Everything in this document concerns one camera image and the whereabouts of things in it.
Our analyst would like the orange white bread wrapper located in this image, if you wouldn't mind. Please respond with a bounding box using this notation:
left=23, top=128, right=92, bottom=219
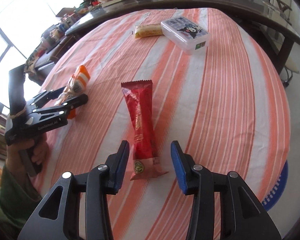
left=55, top=65, right=90, bottom=106

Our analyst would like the long red snack packet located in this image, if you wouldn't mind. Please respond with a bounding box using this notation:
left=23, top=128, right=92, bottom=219
left=121, top=80, right=167, bottom=181

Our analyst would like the green sleeved left forearm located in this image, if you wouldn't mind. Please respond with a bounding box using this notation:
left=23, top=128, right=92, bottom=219
left=0, top=167, right=42, bottom=238

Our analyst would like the person's left hand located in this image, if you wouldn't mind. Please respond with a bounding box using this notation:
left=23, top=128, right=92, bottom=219
left=6, top=133, right=49, bottom=180

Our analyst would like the blue plastic basket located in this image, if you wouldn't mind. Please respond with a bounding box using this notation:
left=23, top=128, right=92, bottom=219
left=261, top=161, right=288, bottom=211

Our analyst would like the cluttered side bench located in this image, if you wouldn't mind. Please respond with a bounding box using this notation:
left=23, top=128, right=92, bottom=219
left=24, top=7, right=79, bottom=86

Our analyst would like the yellow wrapped cake bar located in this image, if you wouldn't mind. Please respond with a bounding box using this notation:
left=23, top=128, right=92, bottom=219
left=134, top=24, right=163, bottom=38

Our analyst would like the orange striped tablecloth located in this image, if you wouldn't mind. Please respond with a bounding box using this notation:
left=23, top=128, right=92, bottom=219
left=32, top=8, right=290, bottom=239

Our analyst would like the clear plastic cartoon box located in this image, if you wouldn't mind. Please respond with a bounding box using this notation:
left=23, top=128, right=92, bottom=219
left=161, top=16, right=210, bottom=55

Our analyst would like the dark glass coffee table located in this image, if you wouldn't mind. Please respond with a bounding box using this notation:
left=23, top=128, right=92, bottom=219
left=65, top=0, right=300, bottom=72

